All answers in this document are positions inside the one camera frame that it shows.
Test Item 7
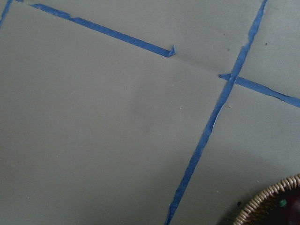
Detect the brown wicker basket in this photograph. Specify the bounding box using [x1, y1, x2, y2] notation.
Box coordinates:
[233, 174, 300, 225]

